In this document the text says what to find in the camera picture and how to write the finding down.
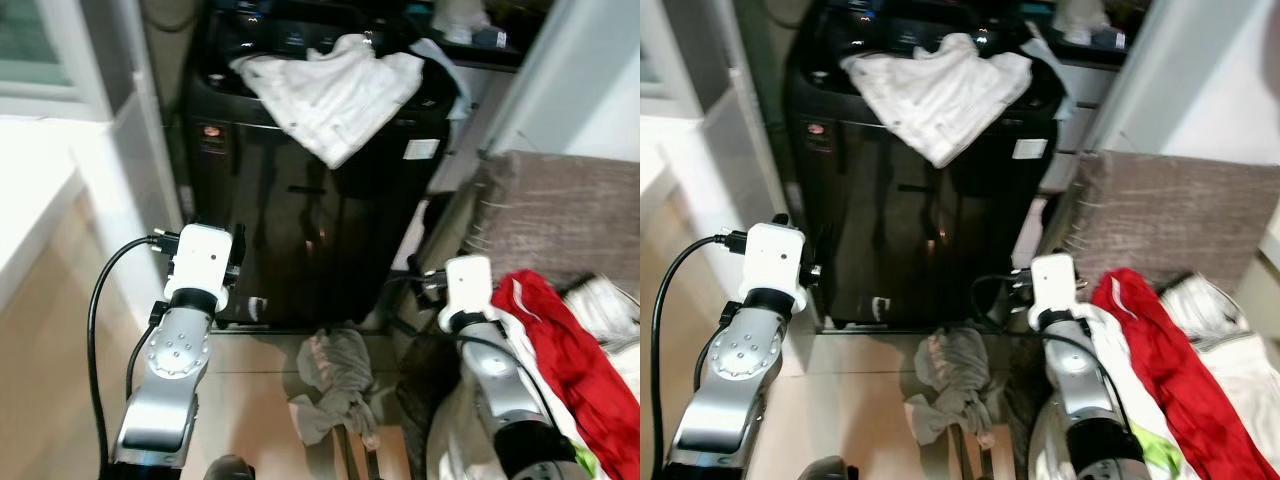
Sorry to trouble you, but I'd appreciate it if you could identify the white striped shirt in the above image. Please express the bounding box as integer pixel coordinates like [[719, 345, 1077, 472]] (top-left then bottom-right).
[[230, 34, 427, 170], [840, 32, 1034, 170]]

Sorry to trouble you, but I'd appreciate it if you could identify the black top-load washing machine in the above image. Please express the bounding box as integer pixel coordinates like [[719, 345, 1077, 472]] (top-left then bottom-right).
[[785, 0, 1079, 333], [180, 0, 473, 333]]

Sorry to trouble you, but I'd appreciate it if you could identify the crumpled grey cloth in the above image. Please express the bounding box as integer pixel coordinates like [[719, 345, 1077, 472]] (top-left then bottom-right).
[[902, 327, 998, 451], [288, 327, 385, 451]]

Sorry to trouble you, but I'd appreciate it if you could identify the dark robot foot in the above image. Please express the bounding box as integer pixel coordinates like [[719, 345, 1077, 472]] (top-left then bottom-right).
[[203, 455, 257, 480], [800, 455, 858, 480]]

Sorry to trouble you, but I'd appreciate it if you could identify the grey white striped garment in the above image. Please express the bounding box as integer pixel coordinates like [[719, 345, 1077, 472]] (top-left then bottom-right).
[[1163, 271, 1256, 348], [558, 274, 641, 346]]

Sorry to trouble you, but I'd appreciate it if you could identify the brown fabric laundry hamper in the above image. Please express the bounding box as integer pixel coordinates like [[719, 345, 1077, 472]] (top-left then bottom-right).
[[468, 150, 641, 303], [1063, 150, 1280, 303]]

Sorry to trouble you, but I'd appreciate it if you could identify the white framed window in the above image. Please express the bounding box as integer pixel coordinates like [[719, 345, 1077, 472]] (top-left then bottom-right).
[[0, 0, 116, 123], [640, 0, 691, 106]]

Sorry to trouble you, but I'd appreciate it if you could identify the white cabinet with black countertop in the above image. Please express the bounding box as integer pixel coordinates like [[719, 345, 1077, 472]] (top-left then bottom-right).
[[1040, 25, 1136, 196], [430, 25, 526, 196]]

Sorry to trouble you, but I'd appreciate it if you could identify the red garment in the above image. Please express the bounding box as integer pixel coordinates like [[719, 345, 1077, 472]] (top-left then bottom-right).
[[491, 269, 641, 480], [1089, 267, 1280, 480]]

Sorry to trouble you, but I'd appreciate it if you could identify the white bag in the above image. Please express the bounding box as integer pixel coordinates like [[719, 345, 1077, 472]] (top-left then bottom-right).
[[433, 0, 493, 47], [1055, 0, 1113, 47]]

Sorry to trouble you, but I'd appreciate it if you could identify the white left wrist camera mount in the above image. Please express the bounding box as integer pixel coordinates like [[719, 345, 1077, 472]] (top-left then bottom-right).
[[743, 222, 809, 311], [163, 224, 237, 311]]

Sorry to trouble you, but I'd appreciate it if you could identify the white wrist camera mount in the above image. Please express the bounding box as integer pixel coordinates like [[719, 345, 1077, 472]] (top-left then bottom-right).
[[743, 222, 809, 311], [163, 224, 237, 311], [438, 256, 495, 334], [1028, 253, 1079, 333]]

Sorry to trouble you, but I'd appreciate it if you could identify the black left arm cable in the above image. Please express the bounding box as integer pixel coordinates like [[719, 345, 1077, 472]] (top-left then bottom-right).
[[86, 232, 183, 473], [650, 230, 749, 473]]

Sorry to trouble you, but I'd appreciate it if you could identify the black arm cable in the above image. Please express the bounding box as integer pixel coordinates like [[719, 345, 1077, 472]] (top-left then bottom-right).
[[650, 230, 749, 473], [385, 268, 563, 441], [86, 232, 183, 473], [970, 272, 1138, 433]]

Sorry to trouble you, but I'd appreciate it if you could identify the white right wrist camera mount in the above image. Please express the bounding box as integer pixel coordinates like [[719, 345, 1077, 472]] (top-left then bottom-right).
[[1028, 253, 1079, 333], [438, 256, 495, 334]]

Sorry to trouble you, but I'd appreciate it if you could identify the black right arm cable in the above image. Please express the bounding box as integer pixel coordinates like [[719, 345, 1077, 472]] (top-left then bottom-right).
[[970, 272, 1138, 433], [385, 268, 563, 441]]

